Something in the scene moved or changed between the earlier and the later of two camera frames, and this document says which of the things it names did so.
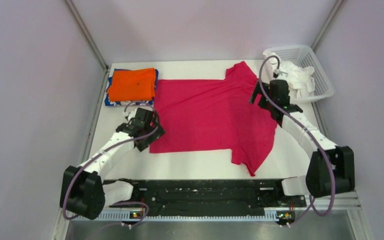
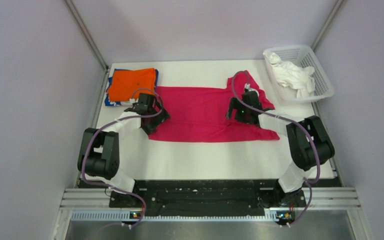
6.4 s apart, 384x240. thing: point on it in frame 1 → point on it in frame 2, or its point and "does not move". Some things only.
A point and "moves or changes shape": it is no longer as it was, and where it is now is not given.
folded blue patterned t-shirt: (127, 103) does not move
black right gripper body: (262, 102) → (242, 112)
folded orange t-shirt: (132, 85) does not move
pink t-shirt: (213, 114) moves or changes shape
